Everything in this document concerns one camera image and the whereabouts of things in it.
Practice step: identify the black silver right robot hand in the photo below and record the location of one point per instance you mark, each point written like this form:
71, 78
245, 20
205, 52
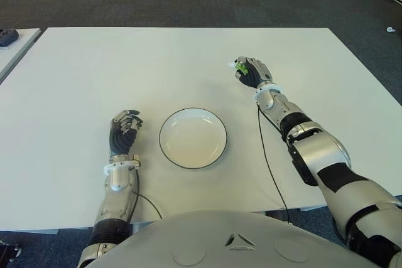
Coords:
256, 75

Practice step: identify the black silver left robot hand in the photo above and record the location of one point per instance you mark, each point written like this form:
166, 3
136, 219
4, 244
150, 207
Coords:
121, 139

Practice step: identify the green toothpaste tube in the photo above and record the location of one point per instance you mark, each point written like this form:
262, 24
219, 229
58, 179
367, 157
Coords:
241, 66

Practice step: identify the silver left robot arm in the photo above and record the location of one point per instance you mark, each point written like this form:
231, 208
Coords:
117, 180

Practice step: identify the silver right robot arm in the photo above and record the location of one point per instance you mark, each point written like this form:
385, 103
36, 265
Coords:
320, 152

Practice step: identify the white plate with black rim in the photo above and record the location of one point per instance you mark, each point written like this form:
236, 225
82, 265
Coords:
193, 138

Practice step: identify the white side table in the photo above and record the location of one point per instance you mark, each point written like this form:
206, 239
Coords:
17, 50

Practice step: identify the silver robot torso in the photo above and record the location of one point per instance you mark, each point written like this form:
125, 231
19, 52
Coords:
232, 243

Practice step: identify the dark grey controller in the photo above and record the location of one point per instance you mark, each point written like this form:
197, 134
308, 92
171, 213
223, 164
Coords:
7, 37

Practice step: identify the black metal bracket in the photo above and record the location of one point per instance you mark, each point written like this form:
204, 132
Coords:
9, 250

